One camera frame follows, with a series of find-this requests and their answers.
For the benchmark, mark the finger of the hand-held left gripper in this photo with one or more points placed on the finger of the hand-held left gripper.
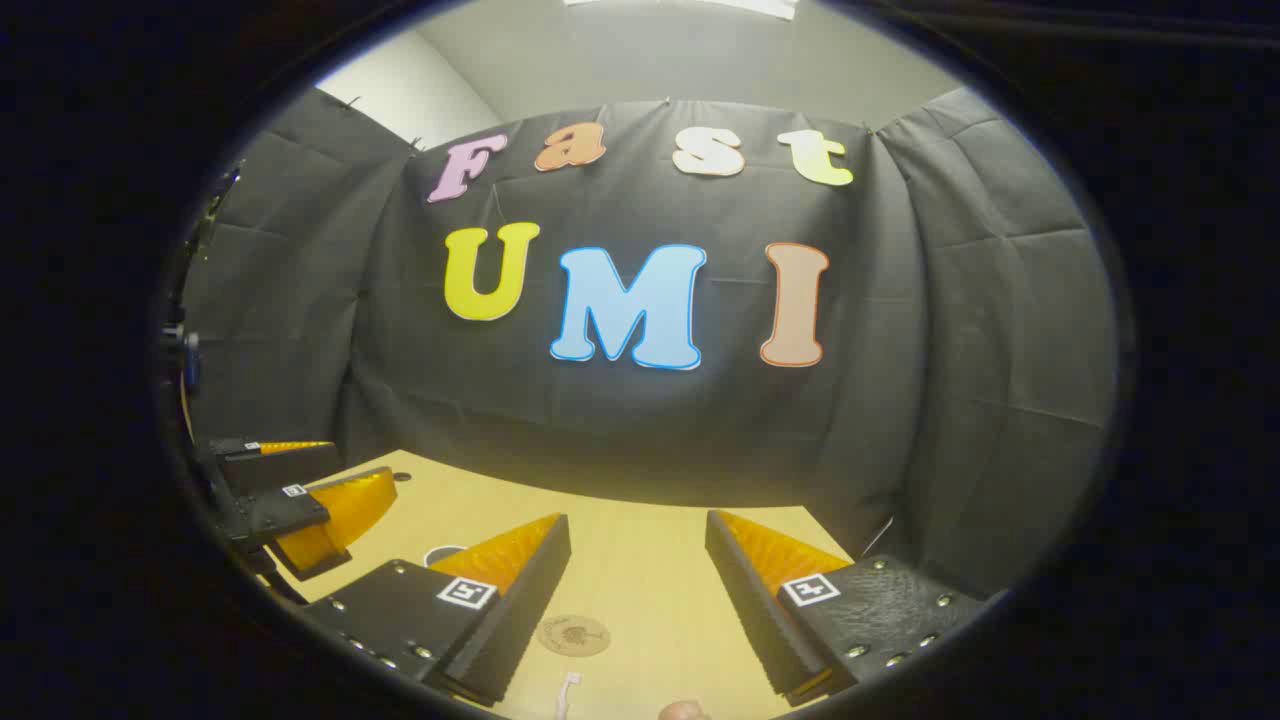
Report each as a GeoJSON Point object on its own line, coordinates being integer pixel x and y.
{"type": "Point", "coordinates": [340, 510]}
{"type": "Point", "coordinates": [290, 462]}

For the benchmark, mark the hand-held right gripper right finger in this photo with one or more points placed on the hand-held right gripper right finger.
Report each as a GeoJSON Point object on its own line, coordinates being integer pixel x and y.
{"type": "Point", "coordinates": [765, 625]}

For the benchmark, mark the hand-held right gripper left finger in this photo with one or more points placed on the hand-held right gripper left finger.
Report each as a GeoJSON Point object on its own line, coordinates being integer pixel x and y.
{"type": "Point", "coordinates": [505, 625]}

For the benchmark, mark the round cork coaster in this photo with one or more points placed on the round cork coaster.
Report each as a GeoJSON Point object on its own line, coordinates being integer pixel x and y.
{"type": "Point", "coordinates": [573, 635]}

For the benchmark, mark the white toothbrush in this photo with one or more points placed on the white toothbrush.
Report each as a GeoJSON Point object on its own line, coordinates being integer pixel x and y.
{"type": "Point", "coordinates": [566, 695]}

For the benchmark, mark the wooden desktop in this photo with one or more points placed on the wooden desktop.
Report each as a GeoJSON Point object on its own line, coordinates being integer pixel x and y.
{"type": "Point", "coordinates": [640, 570]}

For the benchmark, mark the black backdrop cloth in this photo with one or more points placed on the black backdrop cloth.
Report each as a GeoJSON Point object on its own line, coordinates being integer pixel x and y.
{"type": "Point", "coordinates": [900, 330]}

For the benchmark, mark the ceiling light panel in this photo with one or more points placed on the ceiling light panel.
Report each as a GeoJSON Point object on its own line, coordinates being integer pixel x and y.
{"type": "Point", "coordinates": [690, 6]}

